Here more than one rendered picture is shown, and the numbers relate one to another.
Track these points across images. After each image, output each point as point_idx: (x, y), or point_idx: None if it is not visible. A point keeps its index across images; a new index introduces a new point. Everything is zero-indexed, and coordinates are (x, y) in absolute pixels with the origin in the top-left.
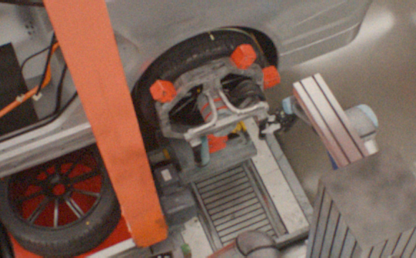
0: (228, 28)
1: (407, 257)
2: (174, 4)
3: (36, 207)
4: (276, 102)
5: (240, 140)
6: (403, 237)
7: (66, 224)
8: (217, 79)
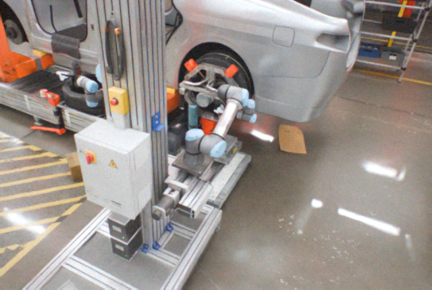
0: (238, 63)
1: (128, 38)
2: (208, 11)
3: None
4: (263, 162)
5: (225, 149)
6: None
7: None
8: (213, 72)
